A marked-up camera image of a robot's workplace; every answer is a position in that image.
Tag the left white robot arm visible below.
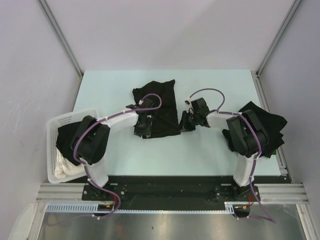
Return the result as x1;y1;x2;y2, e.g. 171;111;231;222
70;97;162;200

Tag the aluminium frame rail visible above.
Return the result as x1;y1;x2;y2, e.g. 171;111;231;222
256;183;309;205
36;182;87;202

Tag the left aluminium frame rail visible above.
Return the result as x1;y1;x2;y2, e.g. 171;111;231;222
36;182;87;202

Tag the purple cable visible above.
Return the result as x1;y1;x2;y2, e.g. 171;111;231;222
72;93;162;201
189;87;263;187

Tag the right cable duct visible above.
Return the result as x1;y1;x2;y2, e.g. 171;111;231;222
225;201;251;216

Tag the cable duct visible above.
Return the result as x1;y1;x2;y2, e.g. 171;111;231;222
46;203;114;214
225;201;251;216

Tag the black shirt in basket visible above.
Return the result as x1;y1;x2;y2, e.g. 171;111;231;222
56;122;80;166

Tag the white plastic basket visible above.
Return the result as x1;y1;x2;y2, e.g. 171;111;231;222
46;108;100;184

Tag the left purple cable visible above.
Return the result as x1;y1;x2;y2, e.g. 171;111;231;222
72;93;162;201

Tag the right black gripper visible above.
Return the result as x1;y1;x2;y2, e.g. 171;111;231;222
176;110;200;132

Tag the stack of folded black shirts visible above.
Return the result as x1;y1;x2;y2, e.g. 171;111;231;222
222;101;288;158

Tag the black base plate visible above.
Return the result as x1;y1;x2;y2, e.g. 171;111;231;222
81;176;260;211

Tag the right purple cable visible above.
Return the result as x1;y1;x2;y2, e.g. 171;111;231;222
189;87;263;187

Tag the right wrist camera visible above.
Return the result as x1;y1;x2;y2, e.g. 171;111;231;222
184;97;194;114

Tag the black printed t shirt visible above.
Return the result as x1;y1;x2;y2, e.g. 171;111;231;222
132;79;181;139

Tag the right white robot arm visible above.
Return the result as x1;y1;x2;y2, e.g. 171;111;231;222
178;97;269;201

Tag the left cable duct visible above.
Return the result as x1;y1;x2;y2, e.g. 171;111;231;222
46;203;114;214

